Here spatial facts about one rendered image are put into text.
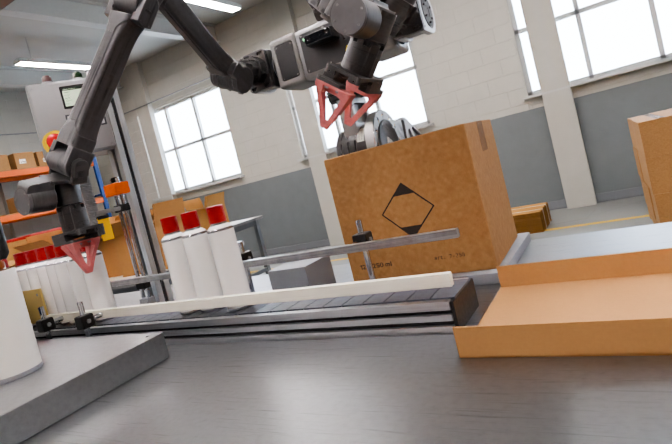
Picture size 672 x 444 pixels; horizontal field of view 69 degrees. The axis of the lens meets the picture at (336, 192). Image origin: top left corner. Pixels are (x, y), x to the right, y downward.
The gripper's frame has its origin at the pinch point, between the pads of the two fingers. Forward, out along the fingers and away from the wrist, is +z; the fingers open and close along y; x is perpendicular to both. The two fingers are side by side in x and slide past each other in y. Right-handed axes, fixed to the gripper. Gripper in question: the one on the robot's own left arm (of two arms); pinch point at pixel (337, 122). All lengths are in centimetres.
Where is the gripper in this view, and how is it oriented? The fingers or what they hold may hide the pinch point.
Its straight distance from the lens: 85.8
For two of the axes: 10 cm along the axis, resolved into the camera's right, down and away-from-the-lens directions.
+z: -3.4, 8.7, 3.5
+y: -4.6, 1.8, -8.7
